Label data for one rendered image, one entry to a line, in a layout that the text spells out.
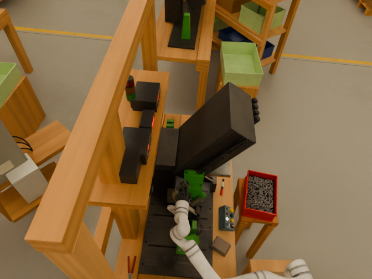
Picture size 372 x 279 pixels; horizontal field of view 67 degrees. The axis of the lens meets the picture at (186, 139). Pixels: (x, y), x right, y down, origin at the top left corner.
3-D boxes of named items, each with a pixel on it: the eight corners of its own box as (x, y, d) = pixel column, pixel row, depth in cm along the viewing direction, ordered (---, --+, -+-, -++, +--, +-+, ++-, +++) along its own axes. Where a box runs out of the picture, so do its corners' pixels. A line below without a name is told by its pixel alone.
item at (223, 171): (229, 157, 187) (230, 154, 184) (230, 177, 176) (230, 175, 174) (171, 153, 187) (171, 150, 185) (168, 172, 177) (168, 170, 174)
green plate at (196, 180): (201, 187, 176) (204, 162, 165) (201, 197, 169) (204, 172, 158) (183, 186, 176) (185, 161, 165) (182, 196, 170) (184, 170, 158)
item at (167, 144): (179, 158, 209) (180, 128, 183) (175, 195, 189) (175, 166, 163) (154, 156, 209) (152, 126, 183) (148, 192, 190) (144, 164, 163)
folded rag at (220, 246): (231, 246, 169) (231, 244, 166) (224, 257, 164) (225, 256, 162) (217, 236, 172) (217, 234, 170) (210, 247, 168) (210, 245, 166)
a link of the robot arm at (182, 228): (182, 203, 142) (172, 212, 146) (180, 229, 129) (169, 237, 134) (193, 210, 144) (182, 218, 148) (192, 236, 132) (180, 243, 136)
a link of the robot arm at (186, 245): (165, 233, 136) (181, 258, 133) (176, 225, 132) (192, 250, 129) (172, 227, 142) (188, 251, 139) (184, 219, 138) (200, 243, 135)
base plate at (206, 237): (213, 134, 228) (213, 132, 227) (211, 280, 158) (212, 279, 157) (162, 129, 229) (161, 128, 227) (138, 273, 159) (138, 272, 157)
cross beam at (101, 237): (145, 92, 212) (144, 82, 205) (99, 277, 129) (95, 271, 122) (138, 91, 212) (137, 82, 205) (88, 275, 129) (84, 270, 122)
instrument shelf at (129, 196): (169, 77, 175) (169, 71, 172) (146, 210, 117) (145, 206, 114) (129, 74, 175) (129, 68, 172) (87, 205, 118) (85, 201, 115)
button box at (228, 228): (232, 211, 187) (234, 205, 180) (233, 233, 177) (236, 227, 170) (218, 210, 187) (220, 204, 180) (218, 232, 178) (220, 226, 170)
